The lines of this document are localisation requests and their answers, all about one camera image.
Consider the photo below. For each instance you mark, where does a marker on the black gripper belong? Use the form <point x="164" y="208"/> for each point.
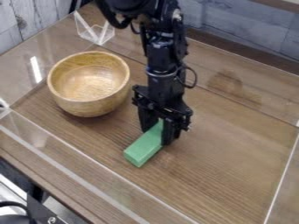
<point x="158" y="101"/>

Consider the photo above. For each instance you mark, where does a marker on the green rectangular block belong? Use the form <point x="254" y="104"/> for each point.
<point x="144" y="146"/>

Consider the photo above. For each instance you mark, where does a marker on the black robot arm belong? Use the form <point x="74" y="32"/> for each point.
<point x="156" y="21"/>

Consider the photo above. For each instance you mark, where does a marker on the wooden bowl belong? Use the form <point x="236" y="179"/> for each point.
<point x="89" y="83"/>

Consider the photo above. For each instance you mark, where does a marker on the clear acrylic corner bracket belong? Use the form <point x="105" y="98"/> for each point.
<point x="96" y="34"/>

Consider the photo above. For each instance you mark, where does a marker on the black metal bracket with bolt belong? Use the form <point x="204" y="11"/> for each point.
<point x="41" y="214"/>

